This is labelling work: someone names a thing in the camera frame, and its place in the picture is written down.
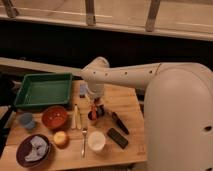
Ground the blue sponge block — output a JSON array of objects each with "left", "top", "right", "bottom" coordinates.
[{"left": 79, "top": 84, "right": 88, "bottom": 98}]

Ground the purple plate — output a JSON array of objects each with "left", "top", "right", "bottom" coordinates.
[{"left": 16, "top": 134, "right": 51, "bottom": 168}]

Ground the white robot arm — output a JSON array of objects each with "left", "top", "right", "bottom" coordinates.
[{"left": 81, "top": 57, "right": 213, "bottom": 171}]

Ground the black rectangular block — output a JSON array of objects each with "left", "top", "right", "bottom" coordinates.
[{"left": 107, "top": 128, "right": 128, "bottom": 149}]

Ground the white cup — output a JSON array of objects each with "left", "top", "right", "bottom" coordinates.
[{"left": 88, "top": 131, "right": 106, "bottom": 153}]

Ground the dark round cup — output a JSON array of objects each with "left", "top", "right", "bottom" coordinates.
[{"left": 88, "top": 105, "right": 105, "bottom": 121}]

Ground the green plastic tray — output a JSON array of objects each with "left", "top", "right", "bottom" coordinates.
[{"left": 14, "top": 73, "right": 72, "bottom": 110}]

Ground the red bowl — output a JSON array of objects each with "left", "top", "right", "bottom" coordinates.
[{"left": 42, "top": 105, "right": 68, "bottom": 130}]

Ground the silver fork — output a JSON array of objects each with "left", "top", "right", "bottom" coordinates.
[{"left": 81, "top": 127, "right": 88, "bottom": 158}]

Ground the grey crumpled cloth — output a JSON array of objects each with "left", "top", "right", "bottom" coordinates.
[{"left": 25, "top": 136, "right": 48, "bottom": 162}]

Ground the blue plastic cup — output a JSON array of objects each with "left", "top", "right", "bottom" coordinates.
[{"left": 18, "top": 113, "right": 36, "bottom": 130}]

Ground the yellow round fruit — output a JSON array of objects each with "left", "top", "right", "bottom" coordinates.
[{"left": 53, "top": 131, "right": 68, "bottom": 147}]

